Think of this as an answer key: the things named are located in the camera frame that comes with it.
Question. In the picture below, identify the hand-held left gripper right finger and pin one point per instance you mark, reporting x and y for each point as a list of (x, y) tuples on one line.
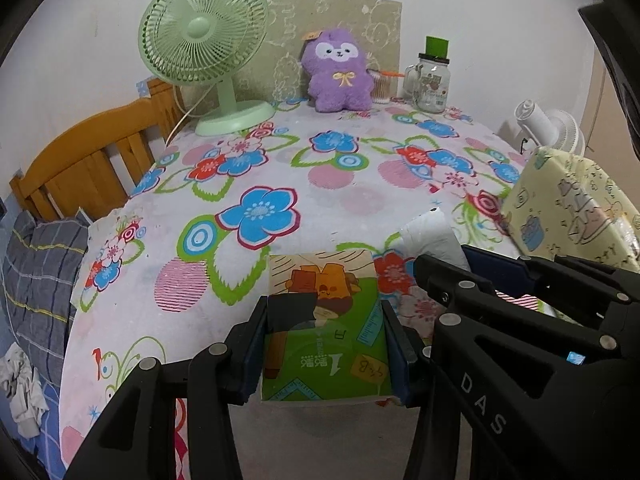
[(397, 370)]

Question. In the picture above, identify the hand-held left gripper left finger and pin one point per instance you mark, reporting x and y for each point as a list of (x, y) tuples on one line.
[(252, 375)]

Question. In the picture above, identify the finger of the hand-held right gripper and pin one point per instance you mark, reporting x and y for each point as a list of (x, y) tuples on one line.
[(450, 280), (492, 272)]

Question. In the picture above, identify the white tissue pack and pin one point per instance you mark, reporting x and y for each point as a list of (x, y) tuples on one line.
[(432, 235)]

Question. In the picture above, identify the green tissue pack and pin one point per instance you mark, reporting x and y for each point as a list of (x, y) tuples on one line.
[(330, 340)]

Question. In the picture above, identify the yellow cartoon storage box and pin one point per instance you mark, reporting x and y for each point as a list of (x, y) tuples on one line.
[(565, 195)]

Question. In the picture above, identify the floral tablecloth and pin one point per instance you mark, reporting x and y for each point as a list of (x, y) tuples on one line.
[(350, 195)]

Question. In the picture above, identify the white desk fan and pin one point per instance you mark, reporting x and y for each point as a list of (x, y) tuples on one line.
[(537, 120)]

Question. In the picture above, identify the beige door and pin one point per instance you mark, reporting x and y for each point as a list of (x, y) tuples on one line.
[(595, 115)]

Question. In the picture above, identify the glass mug with green lid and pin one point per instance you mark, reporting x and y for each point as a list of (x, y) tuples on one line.
[(432, 90)]

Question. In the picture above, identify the clear cotton swab jar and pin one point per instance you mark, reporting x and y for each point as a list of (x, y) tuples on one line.
[(382, 87)]

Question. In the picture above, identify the blue checked bedsheet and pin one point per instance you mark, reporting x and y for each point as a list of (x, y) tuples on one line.
[(47, 457)]

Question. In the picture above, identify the purple plush toy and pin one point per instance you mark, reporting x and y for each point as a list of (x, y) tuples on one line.
[(335, 90)]

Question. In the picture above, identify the white crumpled cloth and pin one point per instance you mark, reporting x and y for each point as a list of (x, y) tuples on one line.
[(22, 390)]

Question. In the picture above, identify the grey plaid pillow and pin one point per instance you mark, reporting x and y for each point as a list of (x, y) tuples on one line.
[(40, 260)]

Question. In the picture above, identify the wooden bed headboard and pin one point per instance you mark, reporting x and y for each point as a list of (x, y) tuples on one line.
[(75, 160)]

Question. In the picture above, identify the blue tape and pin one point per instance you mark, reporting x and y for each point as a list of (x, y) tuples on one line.
[(143, 89)]

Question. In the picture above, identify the green patterned board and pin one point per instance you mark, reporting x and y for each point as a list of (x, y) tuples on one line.
[(295, 15)]

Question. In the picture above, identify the green desk fan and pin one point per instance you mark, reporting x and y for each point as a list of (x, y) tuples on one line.
[(200, 30)]

